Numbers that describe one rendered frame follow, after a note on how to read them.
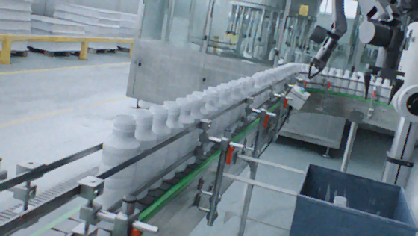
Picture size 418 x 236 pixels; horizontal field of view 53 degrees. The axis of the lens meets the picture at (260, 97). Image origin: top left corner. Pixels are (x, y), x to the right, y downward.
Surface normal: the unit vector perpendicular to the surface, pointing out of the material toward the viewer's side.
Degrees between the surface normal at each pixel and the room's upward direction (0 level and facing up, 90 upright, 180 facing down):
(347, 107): 90
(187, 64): 90
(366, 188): 90
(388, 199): 90
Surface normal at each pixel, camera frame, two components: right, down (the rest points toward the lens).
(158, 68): -0.21, 0.12
